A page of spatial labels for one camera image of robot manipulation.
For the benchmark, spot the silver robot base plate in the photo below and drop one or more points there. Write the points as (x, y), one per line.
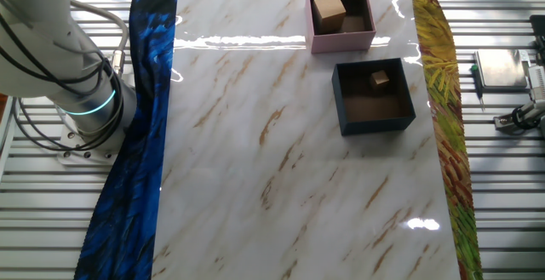
(72, 150)

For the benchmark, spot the medium wooden cube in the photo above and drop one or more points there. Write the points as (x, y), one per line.
(380, 79)

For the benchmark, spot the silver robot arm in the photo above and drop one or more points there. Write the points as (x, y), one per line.
(42, 37)

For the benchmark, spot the black device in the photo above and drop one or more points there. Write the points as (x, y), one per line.
(538, 33)

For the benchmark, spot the yellow green painted cloth strip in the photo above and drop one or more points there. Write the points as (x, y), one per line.
(447, 122)

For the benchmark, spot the blue painted cloth strip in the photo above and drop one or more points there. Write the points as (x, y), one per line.
(127, 186)

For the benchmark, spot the silver ribbed camera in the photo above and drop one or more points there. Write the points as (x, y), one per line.
(537, 80)

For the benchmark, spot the square silver metal plate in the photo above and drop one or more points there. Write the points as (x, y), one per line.
(502, 68)

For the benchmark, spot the white marble pattern mat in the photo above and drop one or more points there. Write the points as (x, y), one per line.
(298, 186)

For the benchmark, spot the large wooden cube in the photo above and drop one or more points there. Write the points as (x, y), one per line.
(328, 11)

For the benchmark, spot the pink cardboard box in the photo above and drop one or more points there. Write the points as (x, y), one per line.
(340, 44)

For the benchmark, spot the dark blue cardboard box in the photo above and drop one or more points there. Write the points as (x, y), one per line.
(374, 127)

